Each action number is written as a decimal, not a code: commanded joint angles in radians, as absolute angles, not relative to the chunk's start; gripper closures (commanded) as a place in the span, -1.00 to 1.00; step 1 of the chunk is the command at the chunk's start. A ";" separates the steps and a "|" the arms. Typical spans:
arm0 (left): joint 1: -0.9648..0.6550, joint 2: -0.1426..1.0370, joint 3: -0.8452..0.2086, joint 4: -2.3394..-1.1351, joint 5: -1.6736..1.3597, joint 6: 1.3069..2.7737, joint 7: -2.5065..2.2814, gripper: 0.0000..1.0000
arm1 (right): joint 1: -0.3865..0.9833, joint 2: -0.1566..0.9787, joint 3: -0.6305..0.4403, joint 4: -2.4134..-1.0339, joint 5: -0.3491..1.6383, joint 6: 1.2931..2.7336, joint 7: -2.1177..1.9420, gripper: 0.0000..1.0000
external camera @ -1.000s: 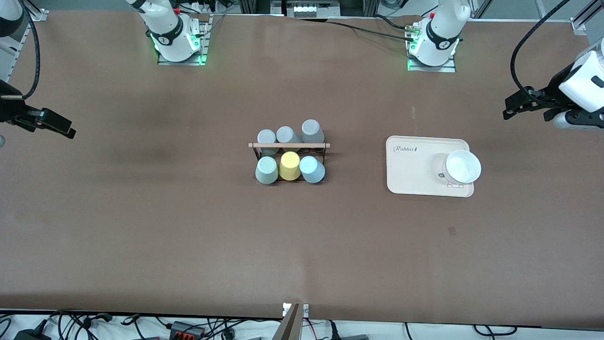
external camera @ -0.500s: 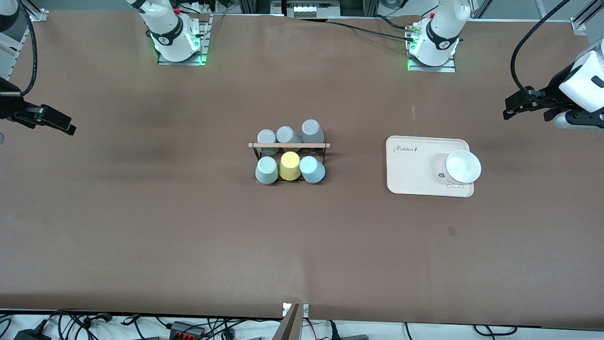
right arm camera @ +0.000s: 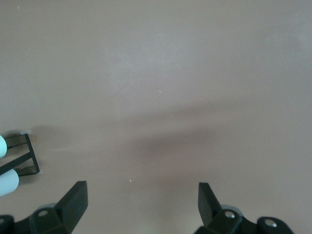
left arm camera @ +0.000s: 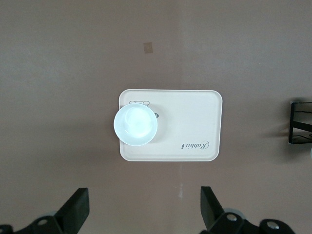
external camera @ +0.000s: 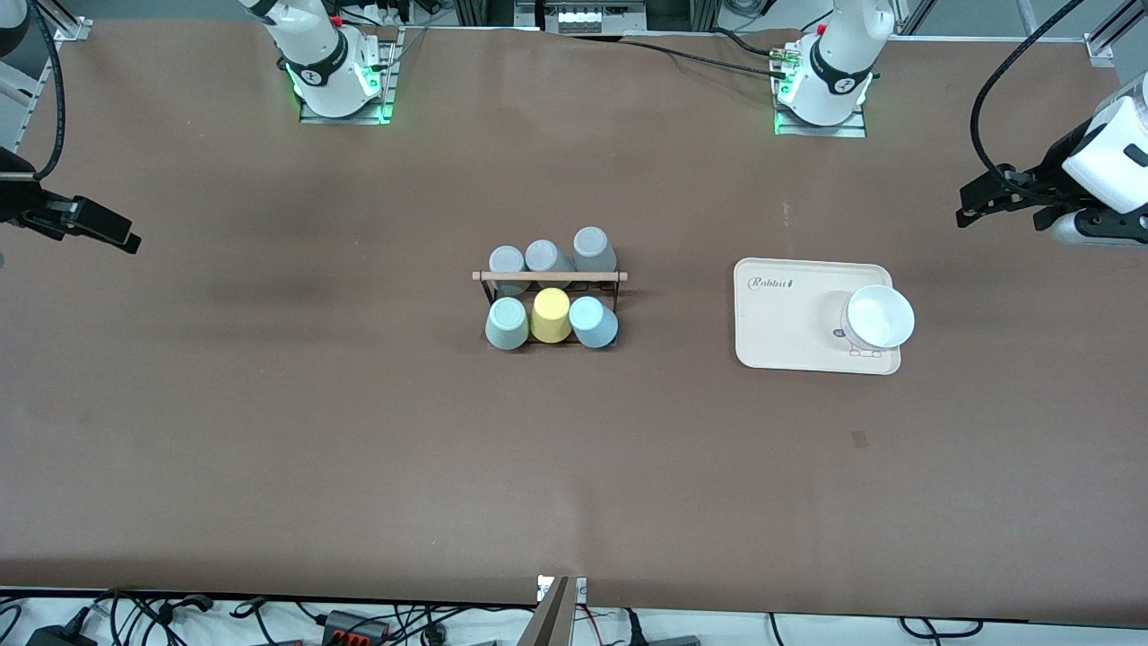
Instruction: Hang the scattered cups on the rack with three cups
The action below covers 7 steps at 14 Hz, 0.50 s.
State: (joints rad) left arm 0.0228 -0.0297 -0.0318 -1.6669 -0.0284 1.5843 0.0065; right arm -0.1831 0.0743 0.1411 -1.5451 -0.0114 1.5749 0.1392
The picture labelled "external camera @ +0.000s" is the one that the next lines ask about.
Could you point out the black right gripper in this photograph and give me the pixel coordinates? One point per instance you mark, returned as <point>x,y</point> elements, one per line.
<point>18,203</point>

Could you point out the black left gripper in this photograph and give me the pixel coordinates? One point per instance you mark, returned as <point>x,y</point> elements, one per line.
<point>1046,176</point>

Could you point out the pale green cup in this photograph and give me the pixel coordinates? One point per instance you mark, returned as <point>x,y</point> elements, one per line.
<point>507,323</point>

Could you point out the light blue cup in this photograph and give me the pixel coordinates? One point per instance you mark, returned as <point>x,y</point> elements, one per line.
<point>592,321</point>

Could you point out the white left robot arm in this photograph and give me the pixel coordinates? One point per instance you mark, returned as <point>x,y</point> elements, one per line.
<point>839,63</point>

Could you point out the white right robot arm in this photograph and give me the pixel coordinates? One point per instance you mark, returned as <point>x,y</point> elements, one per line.
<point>314,45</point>

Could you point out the white bowl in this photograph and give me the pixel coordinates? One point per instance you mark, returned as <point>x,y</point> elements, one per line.
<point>879,314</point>

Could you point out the cream tray with Rabbit print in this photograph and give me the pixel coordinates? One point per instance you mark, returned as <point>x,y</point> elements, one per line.
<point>771,332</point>

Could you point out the grey cup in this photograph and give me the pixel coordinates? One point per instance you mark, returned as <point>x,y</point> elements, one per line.
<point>543,256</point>
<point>594,247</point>
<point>508,265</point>

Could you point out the black power adapter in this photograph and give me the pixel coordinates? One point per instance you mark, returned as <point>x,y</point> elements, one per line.
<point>58,637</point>

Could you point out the yellow cup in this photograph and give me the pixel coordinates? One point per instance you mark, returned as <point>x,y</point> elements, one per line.
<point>549,316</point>

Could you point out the grey device with white sockets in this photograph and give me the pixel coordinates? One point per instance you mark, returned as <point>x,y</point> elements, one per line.
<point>583,16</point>

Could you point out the black connector box orange levers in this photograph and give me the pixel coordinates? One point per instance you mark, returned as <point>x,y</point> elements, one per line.
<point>354,625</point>

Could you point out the aluminium frame profile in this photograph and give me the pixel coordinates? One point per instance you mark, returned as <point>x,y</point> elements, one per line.
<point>1101,47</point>
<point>67,31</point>

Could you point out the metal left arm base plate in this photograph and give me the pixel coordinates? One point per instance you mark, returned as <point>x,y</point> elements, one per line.
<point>821,131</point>

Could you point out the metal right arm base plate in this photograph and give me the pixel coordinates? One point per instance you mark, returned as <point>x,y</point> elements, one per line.
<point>387,99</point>

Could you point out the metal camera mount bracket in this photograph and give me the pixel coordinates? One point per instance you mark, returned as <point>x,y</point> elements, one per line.
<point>547,619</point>

